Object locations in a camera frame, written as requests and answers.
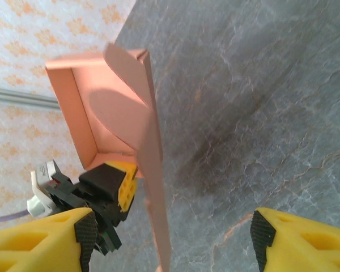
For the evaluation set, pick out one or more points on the orange paper box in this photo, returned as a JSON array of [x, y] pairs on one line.
[[110, 119]]

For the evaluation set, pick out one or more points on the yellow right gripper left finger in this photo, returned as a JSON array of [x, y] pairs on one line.
[[31, 246]]

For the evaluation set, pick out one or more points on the aluminium frame post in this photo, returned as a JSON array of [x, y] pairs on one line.
[[17, 97]]

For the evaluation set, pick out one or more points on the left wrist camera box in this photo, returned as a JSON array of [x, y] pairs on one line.
[[41, 192]]

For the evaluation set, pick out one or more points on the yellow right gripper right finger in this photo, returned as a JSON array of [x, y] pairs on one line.
[[306, 246]]

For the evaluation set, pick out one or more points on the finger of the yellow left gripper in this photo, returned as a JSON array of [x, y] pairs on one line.
[[102, 178]]

